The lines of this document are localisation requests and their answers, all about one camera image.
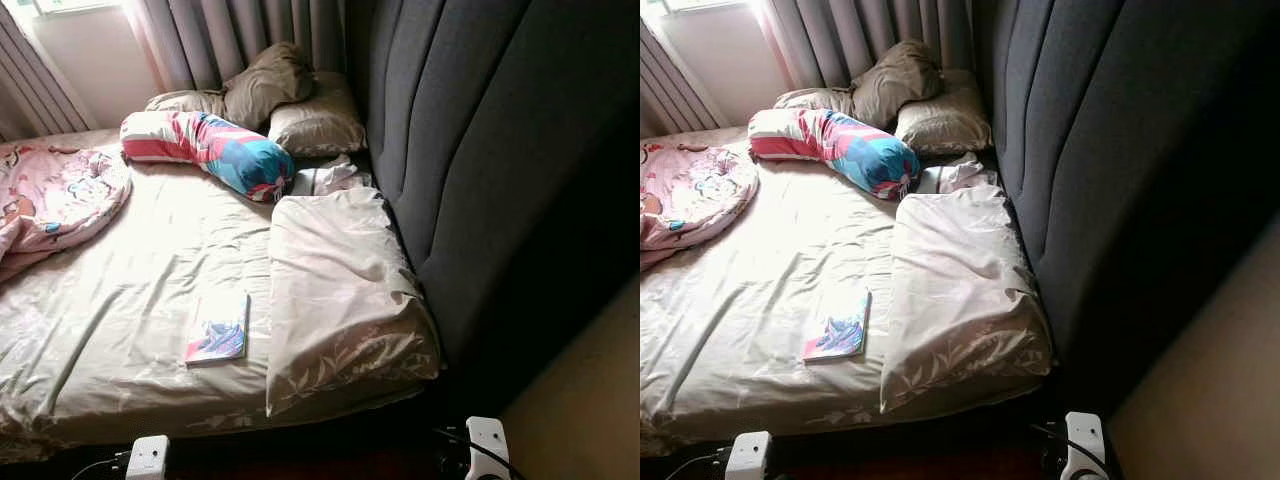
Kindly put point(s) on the striped red blue bolster pillow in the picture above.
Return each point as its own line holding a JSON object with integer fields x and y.
{"x": 845, "y": 148}
{"x": 220, "y": 150}

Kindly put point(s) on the white floral crumpled cloth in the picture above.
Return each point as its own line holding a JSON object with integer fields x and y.
{"x": 960, "y": 173}
{"x": 335, "y": 175}

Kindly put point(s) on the beige floral bed sheet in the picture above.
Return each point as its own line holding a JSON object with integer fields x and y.
{"x": 150, "y": 280}
{"x": 770, "y": 270}

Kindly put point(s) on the grey curtain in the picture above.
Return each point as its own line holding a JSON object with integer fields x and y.
{"x": 870, "y": 35}
{"x": 680, "y": 95}
{"x": 240, "y": 35}
{"x": 35, "y": 90}

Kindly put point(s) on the pink printed quilt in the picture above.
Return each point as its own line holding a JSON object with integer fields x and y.
{"x": 690, "y": 190}
{"x": 55, "y": 195}

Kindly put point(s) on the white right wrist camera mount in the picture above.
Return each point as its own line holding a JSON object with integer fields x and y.
{"x": 487, "y": 445}
{"x": 1084, "y": 440}

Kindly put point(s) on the large beige floral pillow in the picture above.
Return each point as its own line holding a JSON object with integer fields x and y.
{"x": 960, "y": 290}
{"x": 340, "y": 290}

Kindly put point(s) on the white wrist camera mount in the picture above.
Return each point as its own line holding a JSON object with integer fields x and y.
{"x": 748, "y": 458}
{"x": 487, "y": 445}
{"x": 148, "y": 460}
{"x": 1084, "y": 440}

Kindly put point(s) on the dark grey padded headboard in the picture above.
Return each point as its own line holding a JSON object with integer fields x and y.
{"x": 500, "y": 130}
{"x": 1130, "y": 130}

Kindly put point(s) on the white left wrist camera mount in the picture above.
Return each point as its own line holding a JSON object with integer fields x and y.
{"x": 748, "y": 458}
{"x": 148, "y": 460}

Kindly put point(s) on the colourful comic book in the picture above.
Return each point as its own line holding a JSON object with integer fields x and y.
{"x": 838, "y": 335}
{"x": 218, "y": 335}

